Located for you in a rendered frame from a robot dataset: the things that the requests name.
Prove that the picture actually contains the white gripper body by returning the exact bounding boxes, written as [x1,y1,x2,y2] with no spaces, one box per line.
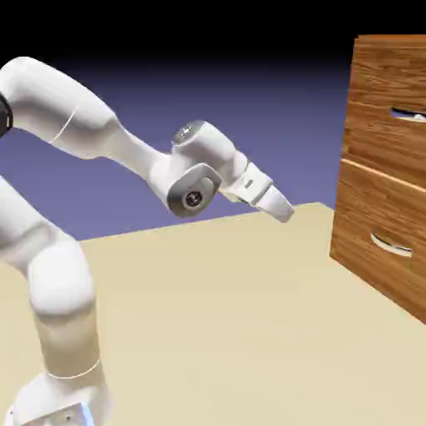
[255,185,295,224]

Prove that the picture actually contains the wooden drawer front large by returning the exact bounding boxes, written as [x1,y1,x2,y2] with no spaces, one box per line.
[329,158,426,325]

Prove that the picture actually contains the wooden cabinet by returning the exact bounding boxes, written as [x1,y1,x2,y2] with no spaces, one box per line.
[329,33,426,326]

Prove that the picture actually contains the wooden drawer front with slot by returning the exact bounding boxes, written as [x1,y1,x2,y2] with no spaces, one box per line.
[340,99,426,192]

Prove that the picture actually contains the silver curved handle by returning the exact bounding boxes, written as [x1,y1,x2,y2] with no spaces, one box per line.
[391,108,426,123]
[369,231,414,258]

